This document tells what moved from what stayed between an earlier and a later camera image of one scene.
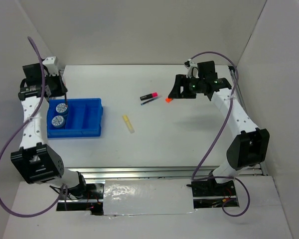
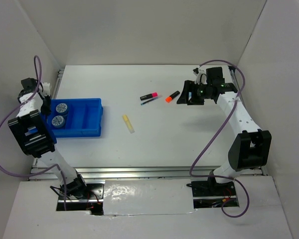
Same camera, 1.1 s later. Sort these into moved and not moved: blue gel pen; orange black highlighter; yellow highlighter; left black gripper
Moved: left black gripper
Not moved: yellow highlighter; blue gel pen; orange black highlighter
